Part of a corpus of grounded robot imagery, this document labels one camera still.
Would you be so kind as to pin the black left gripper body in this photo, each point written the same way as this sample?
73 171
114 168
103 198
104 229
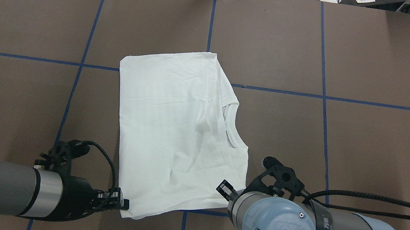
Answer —
77 195

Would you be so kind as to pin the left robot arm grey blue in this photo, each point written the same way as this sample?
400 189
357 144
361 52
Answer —
17 185

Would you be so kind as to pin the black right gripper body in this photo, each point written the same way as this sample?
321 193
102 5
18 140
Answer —
224 187

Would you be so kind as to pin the white long-sleeve printed shirt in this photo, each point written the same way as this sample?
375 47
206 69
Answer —
178 138

